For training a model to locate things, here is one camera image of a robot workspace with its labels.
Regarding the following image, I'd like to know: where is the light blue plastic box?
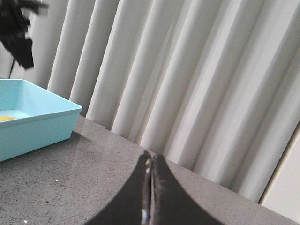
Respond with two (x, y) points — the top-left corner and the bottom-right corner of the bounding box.
(0, 79), (82, 161)

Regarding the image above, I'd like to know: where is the white pleated curtain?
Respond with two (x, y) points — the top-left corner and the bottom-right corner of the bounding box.
(0, 0), (300, 225)

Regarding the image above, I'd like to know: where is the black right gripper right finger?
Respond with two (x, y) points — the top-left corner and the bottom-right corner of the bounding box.
(152, 155), (222, 225)

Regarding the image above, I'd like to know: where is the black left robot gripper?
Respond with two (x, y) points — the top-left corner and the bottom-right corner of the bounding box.
(0, 0), (49, 69)

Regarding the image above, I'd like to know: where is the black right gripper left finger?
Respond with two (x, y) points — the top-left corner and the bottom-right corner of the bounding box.
(86, 150), (152, 225)

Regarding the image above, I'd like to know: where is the yellow toy beetle car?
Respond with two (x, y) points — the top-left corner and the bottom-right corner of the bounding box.
(0, 116), (15, 122)

